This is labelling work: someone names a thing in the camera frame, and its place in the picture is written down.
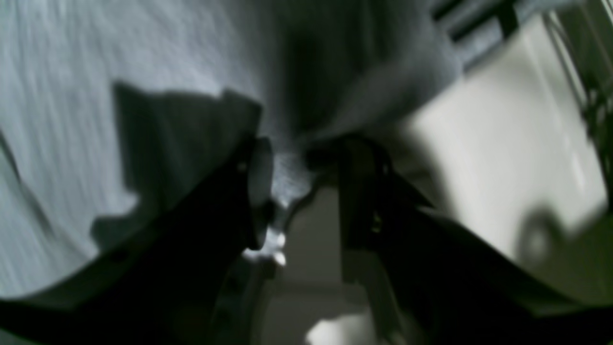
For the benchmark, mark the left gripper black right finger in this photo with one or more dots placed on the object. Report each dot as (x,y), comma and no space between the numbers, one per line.
(458,288)

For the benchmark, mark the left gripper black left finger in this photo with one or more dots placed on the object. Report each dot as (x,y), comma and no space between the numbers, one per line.
(160,285)

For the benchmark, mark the grey T-shirt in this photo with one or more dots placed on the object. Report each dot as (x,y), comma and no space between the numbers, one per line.
(113,110)

